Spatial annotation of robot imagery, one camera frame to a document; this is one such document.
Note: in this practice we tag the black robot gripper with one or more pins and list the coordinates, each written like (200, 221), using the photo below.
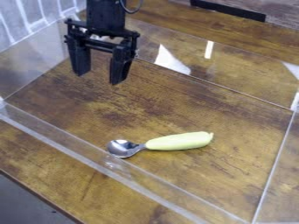
(103, 33)

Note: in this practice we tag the black bar in background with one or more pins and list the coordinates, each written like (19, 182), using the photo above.
(248, 14)

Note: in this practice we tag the green handled metal spoon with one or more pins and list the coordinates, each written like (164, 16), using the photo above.
(125, 149)

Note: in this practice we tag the clear acrylic enclosure walls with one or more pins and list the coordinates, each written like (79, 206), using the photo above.
(188, 85)

